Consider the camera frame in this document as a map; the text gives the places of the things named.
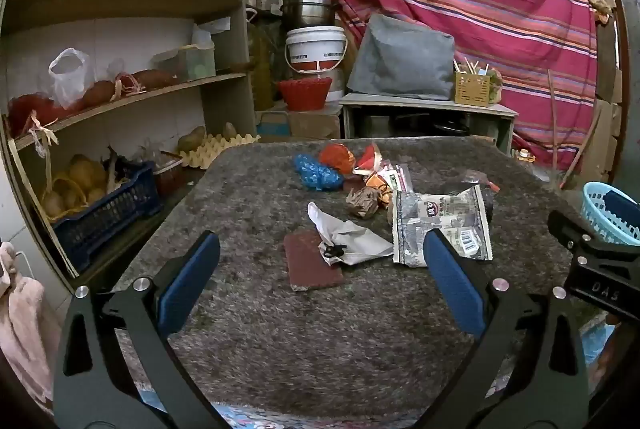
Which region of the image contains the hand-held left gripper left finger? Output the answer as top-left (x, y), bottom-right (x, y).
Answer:
top-left (52, 230), bottom-right (236, 429)

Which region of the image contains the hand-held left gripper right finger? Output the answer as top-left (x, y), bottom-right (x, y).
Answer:
top-left (417, 229), bottom-right (591, 429)

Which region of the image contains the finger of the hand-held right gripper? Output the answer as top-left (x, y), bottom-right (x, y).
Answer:
top-left (547, 210), bottom-right (595, 255)
top-left (604, 190), bottom-right (640, 241)

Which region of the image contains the light blue plastic basket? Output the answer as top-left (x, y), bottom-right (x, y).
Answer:
top-left (581, 181), bottom-right (640, 246)

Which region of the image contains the silver printed snack packet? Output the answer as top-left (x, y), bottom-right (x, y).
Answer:
top-left (389, 185), bottom-right (494, 269)

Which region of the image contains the white paper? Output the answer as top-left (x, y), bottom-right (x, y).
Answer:
top-left (307, 202), bottom-right (395, 268)

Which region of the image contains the orange snack wrapper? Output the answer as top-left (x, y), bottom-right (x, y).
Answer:
top-left (365, 174), bottom-right (397, 208)

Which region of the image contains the brown paper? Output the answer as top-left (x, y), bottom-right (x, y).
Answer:
top-left (346, 186), bottom-right (384, 220)

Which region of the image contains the small white green packet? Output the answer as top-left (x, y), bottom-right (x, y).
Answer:
top-left (379, 163), bottom-right (412, 190)

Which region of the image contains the dark blue plastic crate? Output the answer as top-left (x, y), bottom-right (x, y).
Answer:
top-left (51, 159), bottom-right (164, 261)

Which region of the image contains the plastic covered red bowl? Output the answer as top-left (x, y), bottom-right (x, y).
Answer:
top-left (145, 144), bottom-right (186, 198)

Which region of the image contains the thin wooden stick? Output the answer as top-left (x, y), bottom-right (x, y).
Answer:
top-left (546, 69), bottom-right (562, 174)

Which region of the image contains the cardboard egg tray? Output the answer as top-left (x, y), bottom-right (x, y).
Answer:
top-left (176, 133), bottom-right (262, 170)

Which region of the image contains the large brown potato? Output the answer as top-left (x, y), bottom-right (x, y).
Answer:
top-left (177, 126), bottom-right (207, 152)

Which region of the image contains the red snack wrapper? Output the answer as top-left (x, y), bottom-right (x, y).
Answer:
top-left (352, 143), bottom-right (385, 176)

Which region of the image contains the pile of yellow potatoes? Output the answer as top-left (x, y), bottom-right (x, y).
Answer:
top-left (41, 153), bottom-right (110, 219)

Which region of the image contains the patterned cloth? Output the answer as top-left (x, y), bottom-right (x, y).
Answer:
top-left (132, 384), bottom-right (311, 429)

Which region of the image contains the blue plastic bag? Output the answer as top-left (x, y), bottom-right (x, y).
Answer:
top-left (294, 153), bottom-right (344, 192)

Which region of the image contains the orange-red net bag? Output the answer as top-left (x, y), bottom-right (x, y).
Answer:
top-left (319, 143), bottom-right (357, 176)

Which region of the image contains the yellow slatted holder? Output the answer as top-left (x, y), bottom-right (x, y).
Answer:
top-left (453, 70), bottom-right (492, 108)

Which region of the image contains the small grey cabinet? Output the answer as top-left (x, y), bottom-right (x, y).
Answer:
top-left (339, 93), bottom-right (520, 156)

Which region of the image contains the pink towel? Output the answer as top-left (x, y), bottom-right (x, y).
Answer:
top-left (0, 241), bottom-right (63, 416)

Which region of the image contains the brown cardboard box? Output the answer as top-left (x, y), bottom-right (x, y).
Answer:
top-left (254, 108), bottom-right (343, 140)

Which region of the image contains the brown sweet potato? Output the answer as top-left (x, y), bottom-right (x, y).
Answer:
top-left (81, 80), bottom-right (117, 108)
top-left (130, 69), bottom-right (177, 92)

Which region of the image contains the clear plastic container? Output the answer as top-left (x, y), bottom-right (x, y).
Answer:
top-left (151, 43), bottom-right (217, 83)

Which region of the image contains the red woven basket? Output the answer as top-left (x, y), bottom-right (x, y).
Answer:
top-left (277, 77), bottom-right (334, 112)

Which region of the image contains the yellow oil bottle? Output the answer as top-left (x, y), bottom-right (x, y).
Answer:
top-left (248, 20), bottom-right (277, 112)

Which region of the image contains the grey cushion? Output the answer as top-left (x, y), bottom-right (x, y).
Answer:
top-left (346, 13), bottom-right (457, 102)

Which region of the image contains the red mesh bag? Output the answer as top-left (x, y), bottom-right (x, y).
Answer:
top-left (7, 94), bottom-right (68, 138)

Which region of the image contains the white plastic bag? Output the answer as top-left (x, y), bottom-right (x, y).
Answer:
top-left (48, 47), bottom-right (94, 110)

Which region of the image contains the white plastic bucket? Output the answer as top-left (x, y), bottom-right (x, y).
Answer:
top-left (284, 26), bottom-right (348, 76)

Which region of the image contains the wooden shelf unit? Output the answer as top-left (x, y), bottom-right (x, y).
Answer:
top-left (0, 0), bottom-right (321, 280)

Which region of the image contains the steel pot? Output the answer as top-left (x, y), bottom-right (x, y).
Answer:
top-left (276, 0), bottom-right (337, 30)

